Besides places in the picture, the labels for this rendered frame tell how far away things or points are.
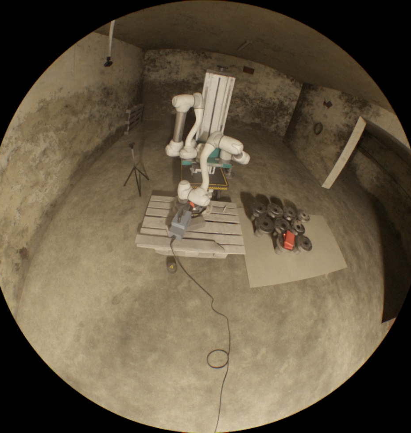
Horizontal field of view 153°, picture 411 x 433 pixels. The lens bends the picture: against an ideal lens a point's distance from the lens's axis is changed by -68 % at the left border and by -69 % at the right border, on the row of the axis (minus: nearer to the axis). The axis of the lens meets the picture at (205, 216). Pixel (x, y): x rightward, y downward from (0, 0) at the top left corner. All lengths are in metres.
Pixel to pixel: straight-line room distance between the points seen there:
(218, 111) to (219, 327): 2.39
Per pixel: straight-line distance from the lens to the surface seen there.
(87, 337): 1.86
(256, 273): 1.86
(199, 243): 1.66
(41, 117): 2.75
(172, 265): 1.63
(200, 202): 1.21
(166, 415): 1.89
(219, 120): 2.06
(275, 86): 6.74
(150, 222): 1.84
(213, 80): 2.00
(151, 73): 6.46
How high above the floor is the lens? 1.57
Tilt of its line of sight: 48 degrees down
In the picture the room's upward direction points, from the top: 13 degrees clockwise
